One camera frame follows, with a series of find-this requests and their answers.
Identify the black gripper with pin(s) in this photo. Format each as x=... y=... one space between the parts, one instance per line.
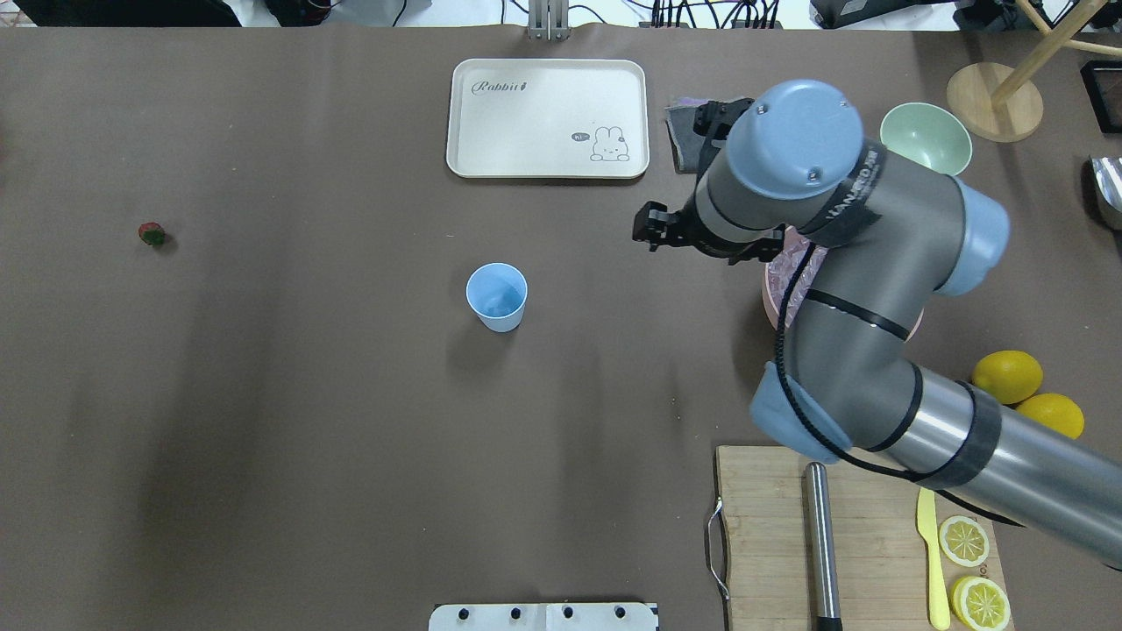
x=682 y=230

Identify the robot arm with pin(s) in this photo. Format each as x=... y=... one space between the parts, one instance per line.
x=895 y=233

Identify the pile of ice cubes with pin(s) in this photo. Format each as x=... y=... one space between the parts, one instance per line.
x=802 y=272

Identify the blue plastic cup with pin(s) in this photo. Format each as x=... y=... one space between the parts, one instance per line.
x=497 y=293

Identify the wooden cup stand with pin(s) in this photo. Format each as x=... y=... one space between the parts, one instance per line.
x=1001 y=103

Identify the grey folded cloth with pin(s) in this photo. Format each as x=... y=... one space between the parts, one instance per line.
x=687 y=144

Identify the cream rabbit tray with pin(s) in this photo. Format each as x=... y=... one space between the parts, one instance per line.
x=548 y=119

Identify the green bowl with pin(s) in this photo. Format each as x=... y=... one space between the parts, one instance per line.
x=928 y=135

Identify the whole yellow lemon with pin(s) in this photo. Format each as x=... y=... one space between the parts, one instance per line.
x=1055 y=411
x=1009 y=376

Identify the yellow plastic knife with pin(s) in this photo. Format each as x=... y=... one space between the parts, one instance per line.
x=939 y=614

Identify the wooden cutting board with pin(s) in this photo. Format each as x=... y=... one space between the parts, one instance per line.
x=882 y=561

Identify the lemon half slice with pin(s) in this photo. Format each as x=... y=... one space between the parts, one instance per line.
x=980 y=604
x=964 y=541

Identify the red strawberry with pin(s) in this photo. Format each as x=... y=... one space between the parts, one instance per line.
x=152 y=234

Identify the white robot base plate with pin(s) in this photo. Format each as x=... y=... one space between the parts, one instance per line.
x=546 y=616

